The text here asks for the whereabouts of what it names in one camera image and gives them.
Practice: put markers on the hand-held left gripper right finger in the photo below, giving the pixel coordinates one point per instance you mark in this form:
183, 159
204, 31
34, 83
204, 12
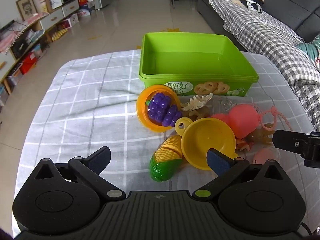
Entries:
218, 163

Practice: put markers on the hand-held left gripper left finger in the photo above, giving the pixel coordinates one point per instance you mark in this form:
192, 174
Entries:
100, 160

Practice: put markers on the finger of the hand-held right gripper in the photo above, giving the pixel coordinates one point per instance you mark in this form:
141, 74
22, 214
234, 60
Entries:
287, 140

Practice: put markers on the pink round capsule toy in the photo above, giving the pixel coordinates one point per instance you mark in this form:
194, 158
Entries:
263, 156

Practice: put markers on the yellow toy bowl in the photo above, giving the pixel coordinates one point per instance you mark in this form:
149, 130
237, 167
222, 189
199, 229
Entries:
207, 135

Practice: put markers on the orange toy basket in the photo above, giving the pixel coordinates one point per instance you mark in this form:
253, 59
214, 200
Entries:
142, 110

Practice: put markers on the purple toy grapes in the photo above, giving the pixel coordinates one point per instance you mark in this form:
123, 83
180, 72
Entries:
162, 107

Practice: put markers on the green plastic box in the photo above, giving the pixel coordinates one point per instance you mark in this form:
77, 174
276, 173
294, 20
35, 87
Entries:
195, 55

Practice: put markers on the red toy crab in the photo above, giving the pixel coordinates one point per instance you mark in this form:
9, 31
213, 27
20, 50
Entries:
243, 145

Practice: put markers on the pink toy pig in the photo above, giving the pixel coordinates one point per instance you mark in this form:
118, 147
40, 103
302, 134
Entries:
240, 120

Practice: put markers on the toy corn cob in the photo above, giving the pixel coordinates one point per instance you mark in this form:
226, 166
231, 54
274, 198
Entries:
165, 155

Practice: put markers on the grey checked tablecloth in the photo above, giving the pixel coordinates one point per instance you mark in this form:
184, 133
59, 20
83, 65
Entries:
87, 105

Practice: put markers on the clear plastic packaging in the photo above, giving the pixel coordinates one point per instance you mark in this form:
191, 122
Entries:
225, 103

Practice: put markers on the beige toy starfish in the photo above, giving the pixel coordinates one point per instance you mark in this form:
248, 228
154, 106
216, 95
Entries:
195, 103

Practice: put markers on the grey checked blanket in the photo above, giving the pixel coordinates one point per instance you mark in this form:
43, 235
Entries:
262, 30

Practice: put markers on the red storage box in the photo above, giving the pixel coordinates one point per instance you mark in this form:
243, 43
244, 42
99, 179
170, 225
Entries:
28, 63

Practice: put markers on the row of yellow toy ducks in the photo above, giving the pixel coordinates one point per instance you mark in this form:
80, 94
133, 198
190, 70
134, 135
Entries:
59, 34

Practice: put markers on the black box on shelf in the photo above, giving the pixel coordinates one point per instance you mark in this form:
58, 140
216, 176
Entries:
21, 48

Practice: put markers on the dark grey sofa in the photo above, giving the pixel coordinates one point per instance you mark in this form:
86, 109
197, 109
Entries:
295, 0

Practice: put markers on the white box with red print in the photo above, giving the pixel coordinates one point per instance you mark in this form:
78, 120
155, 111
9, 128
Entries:
71, 20

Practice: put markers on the black and white garment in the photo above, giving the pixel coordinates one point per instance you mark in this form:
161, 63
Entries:
250, 1

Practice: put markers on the white wooden tv cabinet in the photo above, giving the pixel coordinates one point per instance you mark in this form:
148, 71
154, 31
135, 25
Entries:
50, 17

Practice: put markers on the pink lace cloth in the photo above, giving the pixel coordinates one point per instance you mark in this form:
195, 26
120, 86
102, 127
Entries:
10, 37

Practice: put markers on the white carton with drawing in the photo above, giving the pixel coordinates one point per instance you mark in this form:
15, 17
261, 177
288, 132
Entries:
53, 1

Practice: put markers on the framed cartoon picture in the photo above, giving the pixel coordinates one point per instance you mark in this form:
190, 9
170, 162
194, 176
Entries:
27, 7

